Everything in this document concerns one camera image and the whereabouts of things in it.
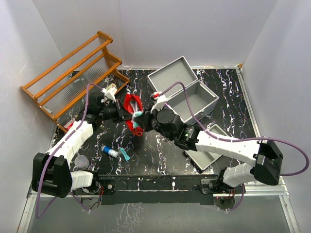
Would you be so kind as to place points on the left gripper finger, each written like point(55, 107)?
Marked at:
point(120, 107)
point(126, 117)

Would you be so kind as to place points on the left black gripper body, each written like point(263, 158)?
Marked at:
point(111, 112)

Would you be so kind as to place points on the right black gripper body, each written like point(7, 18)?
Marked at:
point(154, 123)

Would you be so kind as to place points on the teal mask packet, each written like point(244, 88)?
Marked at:
point(136, 112)

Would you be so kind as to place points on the orange handled scissors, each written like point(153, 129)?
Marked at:
point(137, 133)

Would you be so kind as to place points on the red first aid pouch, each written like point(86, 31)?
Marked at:
point(127, 105)

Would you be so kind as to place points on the teal small packet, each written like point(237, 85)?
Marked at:
point(124, 154)

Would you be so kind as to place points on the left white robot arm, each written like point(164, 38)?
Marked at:
point(51, 170)

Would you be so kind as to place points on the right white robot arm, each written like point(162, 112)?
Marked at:
point(261, 158)

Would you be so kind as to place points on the white medicine box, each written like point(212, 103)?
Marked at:
point(112, 88)

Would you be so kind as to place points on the blue white tube bottle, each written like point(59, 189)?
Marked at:
point(111, 152)

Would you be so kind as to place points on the grey metal case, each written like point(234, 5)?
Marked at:
point(202, 100)

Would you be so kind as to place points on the red white small box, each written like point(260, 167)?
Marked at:
point(70, 125)

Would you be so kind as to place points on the wooden shelf rack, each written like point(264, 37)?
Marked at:
point(58, 91)

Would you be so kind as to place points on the grey divider tray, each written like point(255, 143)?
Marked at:
point(205, 159)

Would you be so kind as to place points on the clear plastic cup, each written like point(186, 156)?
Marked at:
point(82, 162)

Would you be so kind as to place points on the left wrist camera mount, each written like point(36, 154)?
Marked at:
point(109, 94)

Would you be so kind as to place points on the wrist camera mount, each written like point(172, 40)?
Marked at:
point(109, 94)
point(160, 100)

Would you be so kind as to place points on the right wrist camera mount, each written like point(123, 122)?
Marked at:
point(160, 100)

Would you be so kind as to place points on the black base frame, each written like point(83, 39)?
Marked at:
point(121, 189)

